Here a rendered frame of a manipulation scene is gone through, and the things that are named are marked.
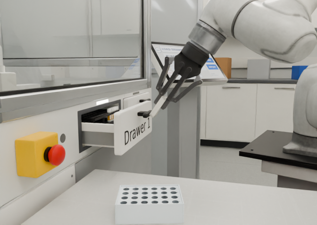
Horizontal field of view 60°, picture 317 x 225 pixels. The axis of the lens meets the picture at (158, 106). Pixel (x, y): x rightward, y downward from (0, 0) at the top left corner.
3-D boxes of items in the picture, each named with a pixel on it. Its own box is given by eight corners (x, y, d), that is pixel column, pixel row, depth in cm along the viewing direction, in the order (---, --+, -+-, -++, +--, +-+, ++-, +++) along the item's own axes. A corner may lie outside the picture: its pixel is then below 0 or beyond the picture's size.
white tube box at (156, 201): (179, 201, 58) (179, 184, 58) (183, 223, 50) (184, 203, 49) (120, 202, 58) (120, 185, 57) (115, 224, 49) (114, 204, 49)
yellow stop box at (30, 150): (62, 166, 57) (61, 131, 56) (39, 179, 50) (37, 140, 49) (41, 163, 58) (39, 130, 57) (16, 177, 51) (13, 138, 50)
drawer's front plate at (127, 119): (152, 131, 97) (151, 100, 96) (120, 156, 70) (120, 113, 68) (147, 130, 98) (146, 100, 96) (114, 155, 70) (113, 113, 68)
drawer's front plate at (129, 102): (149, 115, 130) (149, 92, 129) (128, 128, 102) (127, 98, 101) (146, 115, 130) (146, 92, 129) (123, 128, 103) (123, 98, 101)
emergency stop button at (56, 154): (68, 162, 54) (67, 142, 54) (55, 169, 50) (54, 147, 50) (54, 160, 55) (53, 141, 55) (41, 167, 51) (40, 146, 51)
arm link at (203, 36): (200, 22, 79) (187, 40, 80) (196, 17, 70) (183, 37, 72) (226, 40, 78) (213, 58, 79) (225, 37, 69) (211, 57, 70)
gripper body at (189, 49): (212, 56, 78) (194, 83, 81) (189, 40, 79) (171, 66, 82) (211, 55, 71) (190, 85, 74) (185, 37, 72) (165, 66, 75)
